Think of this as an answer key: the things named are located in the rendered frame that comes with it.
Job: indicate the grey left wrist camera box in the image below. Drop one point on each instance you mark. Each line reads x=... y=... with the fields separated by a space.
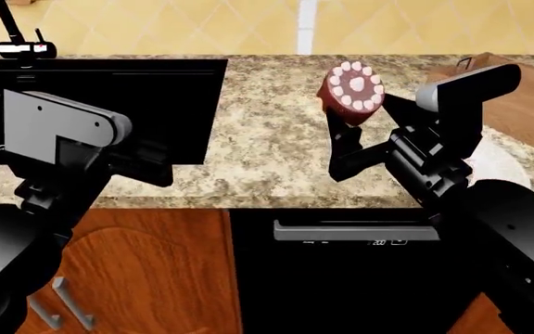
x=63 y=121

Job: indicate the black sink basin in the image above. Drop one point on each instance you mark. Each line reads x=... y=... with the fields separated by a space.
x=165 y=104

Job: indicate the black kitchen faucet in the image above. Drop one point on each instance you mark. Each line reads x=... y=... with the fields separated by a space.
x=14 y=38

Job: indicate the wooden tray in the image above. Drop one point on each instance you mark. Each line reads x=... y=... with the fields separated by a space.
x=522 y=108

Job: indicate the black dishwasher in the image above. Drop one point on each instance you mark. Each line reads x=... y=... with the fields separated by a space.
x=332 y=285

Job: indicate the wooden cabinet door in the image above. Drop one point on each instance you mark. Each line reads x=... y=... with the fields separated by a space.
x=480 y=316
x=156 y=271

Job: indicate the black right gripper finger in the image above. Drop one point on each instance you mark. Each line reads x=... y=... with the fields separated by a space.
x=403 y=109
x=343 y=146

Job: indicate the chocolate cake with white dollops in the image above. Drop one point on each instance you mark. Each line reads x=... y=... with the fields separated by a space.
x=352 y=90

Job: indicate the white plate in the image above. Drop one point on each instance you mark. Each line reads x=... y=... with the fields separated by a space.
x=499 y=163

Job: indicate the grey black right wrist camera box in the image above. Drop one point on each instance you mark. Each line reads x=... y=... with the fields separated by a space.
x=466 y=94

